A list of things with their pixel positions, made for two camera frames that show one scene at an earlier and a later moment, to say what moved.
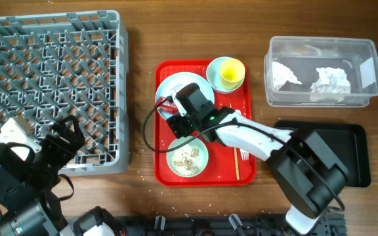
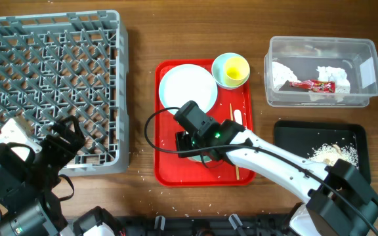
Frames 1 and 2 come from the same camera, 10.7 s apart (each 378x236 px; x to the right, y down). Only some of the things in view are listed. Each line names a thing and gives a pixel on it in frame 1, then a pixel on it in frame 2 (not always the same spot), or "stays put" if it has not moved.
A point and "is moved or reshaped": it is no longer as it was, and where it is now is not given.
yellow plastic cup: (231, 73) is moved or reshaped
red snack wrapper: (168, 106) -> (315, 85)
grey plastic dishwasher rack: (42, 68) stays put
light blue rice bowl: (189, 160) is moved or reshaped
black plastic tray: (350, 143) stays put
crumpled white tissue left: (281, 74) stays put
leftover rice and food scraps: (187, 162) -> (329, 153)
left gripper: (65, 152) stays put
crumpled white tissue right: (332, 84) stays put
